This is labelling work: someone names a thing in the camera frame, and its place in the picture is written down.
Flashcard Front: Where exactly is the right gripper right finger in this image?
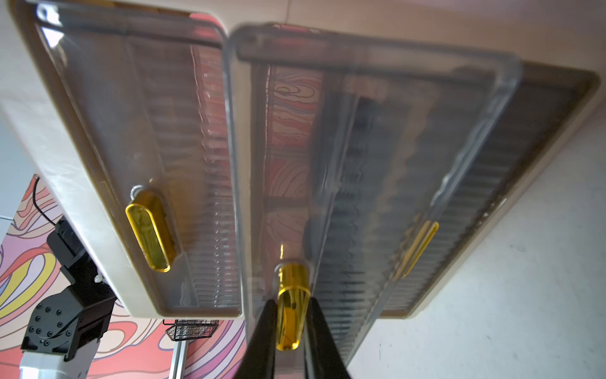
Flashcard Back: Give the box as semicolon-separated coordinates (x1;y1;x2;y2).
304;298;351;379

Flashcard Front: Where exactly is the left black wire basket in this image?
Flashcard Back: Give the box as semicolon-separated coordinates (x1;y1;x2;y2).
163;320;219;342

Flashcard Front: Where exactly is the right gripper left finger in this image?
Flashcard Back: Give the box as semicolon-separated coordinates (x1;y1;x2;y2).
234;300;278;379

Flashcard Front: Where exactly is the cream drawer organizer cabinet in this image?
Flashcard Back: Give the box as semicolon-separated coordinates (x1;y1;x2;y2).
1;1;605;317

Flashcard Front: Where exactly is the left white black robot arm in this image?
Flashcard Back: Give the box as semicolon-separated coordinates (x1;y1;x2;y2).
20;217;117;378

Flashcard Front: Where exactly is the grey transparent drawer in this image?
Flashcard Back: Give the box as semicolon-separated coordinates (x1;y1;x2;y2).
223;25;522;361
381;62;601;319
8;1;242;319

